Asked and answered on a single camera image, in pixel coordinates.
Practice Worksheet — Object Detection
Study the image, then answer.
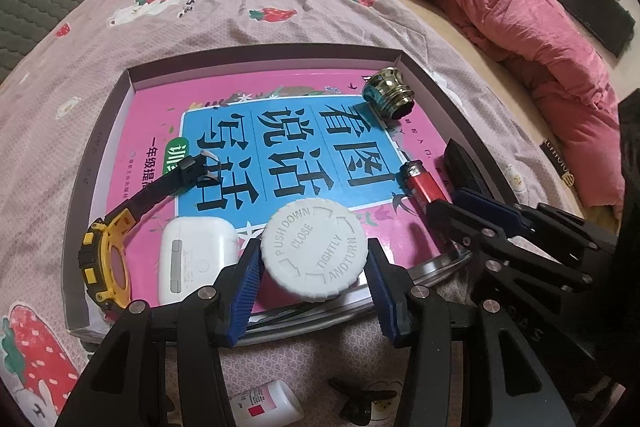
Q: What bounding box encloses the red lighter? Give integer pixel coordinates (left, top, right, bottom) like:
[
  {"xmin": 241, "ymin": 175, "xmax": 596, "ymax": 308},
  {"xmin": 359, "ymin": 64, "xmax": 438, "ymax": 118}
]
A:
[{"xmin": 401, "ymin": 160, "xmax": 451, "ymax": 214}]

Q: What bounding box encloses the black television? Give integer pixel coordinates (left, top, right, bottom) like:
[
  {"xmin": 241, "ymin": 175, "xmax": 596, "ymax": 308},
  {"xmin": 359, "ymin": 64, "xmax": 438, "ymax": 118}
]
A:
[{"xmin": 556, "ymin": 0, "xmax": 637, "ymax": 58}]

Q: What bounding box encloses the white round bottle cap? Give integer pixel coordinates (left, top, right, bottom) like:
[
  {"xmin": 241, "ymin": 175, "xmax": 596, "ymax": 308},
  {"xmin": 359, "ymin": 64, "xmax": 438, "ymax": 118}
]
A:
[{"xmin": 260, "ymin": 201, "xmax": 368, "ymax": 305}]

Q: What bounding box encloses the pink duvet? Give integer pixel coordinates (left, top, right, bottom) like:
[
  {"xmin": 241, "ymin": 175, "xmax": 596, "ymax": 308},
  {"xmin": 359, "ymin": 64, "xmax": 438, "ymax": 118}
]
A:
[{"xmin": 375, "ymin": 0, "xmax": 626, "ymax": 208}]

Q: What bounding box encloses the white small bottle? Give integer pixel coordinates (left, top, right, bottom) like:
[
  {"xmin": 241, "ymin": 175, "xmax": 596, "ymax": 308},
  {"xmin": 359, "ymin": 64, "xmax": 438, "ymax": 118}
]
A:
[{"xmin": 230, "ymin": 379, "xmax": 305, "ymax": 427}]

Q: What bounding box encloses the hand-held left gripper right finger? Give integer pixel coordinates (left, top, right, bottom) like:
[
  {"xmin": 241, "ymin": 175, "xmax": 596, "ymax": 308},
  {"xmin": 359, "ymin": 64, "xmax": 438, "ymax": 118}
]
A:
[{"xmin": 364, "ymin": 238, "xmax": 576, "ymax": 427}]

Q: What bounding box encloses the black yellow wristwatch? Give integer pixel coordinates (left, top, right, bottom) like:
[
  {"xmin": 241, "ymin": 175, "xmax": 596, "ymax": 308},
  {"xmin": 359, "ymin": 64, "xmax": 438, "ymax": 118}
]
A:
[{"xmin": 80, "ymin": 150, "xmax": 218, "ymax": 310}]

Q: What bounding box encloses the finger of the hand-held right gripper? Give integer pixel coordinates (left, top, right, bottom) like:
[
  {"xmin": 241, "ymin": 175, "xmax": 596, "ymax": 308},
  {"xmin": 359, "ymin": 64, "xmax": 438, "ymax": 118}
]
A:
[
  {"xmin": 425, "ymin": 199, "xmax": 598, "ymax": 289},
  {"xmin": 451, "ymin": 188, "xmax": 618, "ymax": 260}
]

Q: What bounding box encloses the grey shallow cardboard box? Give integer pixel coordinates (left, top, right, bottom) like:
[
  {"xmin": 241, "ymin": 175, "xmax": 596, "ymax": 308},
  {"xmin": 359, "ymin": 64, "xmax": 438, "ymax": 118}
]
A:
[{"xmin": 61, "ymin": 49, "xmax": 526, "ymax": 340}]

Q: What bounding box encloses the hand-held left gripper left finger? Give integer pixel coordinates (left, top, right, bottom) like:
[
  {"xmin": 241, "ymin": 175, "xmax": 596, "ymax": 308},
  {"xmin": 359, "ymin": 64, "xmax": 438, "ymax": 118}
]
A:
[{"xmin": 54, "ymin": 237, "xmax": 264, "ymax": 427}]

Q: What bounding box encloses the shiny metal knob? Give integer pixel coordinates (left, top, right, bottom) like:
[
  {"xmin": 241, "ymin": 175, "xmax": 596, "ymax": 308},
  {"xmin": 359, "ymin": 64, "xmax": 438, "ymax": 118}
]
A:
[{"xmin": 361, "ymin": 68, "xmax": 416, "ymax": 120}]

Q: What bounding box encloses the black gold small case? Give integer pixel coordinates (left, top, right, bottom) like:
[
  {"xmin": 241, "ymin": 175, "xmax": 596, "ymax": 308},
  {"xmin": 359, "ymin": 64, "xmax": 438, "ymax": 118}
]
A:
[{"xmin": 442, "ymin": 139, "xmax": 493, "ymax": 198}]

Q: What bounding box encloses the pink blue book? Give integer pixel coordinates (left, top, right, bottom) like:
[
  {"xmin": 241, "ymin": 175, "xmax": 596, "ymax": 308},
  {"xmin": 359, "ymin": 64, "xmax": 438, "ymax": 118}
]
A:
[{"xmin": 107, "ymin": 69, "xmax": 451, "ymax": 323}]

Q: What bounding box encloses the white earbuds case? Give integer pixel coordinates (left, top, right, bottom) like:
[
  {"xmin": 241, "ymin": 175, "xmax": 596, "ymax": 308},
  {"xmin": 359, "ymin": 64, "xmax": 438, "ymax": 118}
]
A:
[{"xmin": 158, "ymin": 216, "xmax": 240, "ymax": 305}]

